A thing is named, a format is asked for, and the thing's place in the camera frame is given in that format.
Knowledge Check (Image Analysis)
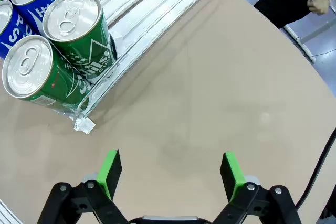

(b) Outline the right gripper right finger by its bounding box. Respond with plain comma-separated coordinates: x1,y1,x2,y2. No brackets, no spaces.
209,152,302,224

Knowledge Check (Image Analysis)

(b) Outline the green beverage can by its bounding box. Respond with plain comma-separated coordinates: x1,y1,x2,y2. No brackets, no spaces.
2,34,92,112
41,0,118,84

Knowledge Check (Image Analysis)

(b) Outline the white floor frame tube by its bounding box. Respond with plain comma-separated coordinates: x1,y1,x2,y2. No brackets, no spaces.
283,24,316,63

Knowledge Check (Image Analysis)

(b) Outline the person in teal fleece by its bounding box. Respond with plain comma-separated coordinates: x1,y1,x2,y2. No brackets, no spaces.
253,0,328,29

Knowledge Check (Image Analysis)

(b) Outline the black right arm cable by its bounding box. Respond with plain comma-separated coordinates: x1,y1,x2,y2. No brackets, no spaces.
295,128,336,208

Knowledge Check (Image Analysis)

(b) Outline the clear plastic can dispenser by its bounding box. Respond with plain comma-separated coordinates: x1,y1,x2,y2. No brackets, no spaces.
52,0,232,134

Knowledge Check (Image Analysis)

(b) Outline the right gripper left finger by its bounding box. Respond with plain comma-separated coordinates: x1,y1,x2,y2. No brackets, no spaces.
36,149,129,224

